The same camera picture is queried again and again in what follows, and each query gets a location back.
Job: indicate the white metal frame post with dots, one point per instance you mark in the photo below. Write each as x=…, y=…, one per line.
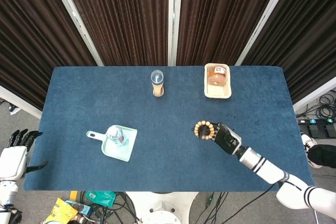
x=173, y=24
x=77, y=22
x=263, y=22

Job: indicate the jar with red label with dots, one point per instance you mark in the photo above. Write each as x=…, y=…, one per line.
x=216, y=78

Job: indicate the black trouser leg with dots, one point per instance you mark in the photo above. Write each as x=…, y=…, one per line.
x=325, y=155

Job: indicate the blue snack packet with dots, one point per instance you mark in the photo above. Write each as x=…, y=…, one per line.
x=84, y=208

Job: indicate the beige rectangular tray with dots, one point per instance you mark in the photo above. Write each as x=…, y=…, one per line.
x=218, y=93

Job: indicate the crumpled clear plastic bottle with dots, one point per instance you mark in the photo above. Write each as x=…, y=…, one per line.
x=116, y=134

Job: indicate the yellow snack bag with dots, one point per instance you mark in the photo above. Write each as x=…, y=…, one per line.
x=60, y=212

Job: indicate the dark brown pleated curtain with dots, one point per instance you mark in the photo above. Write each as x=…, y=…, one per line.
x=218, y=19
x=31, y=37
x=118, y=19
x=302, y=37

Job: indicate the blue table cloth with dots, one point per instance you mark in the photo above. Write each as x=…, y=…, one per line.
x=157, y=169

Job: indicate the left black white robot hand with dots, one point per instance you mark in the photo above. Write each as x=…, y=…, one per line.
x=13, y=161

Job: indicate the clear cup on wooden base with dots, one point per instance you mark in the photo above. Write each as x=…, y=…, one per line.
x=157, y=87

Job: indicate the black shoe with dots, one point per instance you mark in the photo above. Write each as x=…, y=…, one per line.
x=14, y=218

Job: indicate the light green plastic dustpan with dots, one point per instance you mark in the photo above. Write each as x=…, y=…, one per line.
x=115, y=153

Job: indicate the black foot pedal box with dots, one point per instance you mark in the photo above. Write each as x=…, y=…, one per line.
x=325, y=130

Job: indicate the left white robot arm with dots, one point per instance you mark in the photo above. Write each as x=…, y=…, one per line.
x=6, y=191

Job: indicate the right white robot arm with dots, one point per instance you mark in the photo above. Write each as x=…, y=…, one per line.
x=262, y=166

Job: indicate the green snack bag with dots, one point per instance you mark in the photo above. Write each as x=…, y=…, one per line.
x=101, y=198

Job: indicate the white metal frame rail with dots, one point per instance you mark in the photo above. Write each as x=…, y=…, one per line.
x=315, y=94
x=18, y=101

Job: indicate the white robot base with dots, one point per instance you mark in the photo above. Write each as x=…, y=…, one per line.
x=162, y=208

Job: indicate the white sneaker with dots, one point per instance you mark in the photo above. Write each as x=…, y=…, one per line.
x=305, y=141

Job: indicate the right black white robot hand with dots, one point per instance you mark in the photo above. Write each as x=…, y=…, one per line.
x=227, y=140

